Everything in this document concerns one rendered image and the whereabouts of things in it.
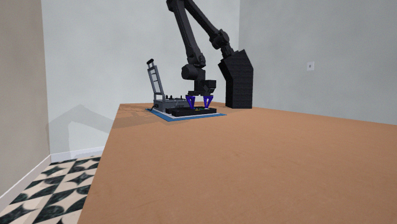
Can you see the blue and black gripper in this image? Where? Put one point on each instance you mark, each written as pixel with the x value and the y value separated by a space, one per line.
pixel 192 95

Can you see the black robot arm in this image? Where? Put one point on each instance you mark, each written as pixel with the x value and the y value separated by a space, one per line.
pixel 218 38

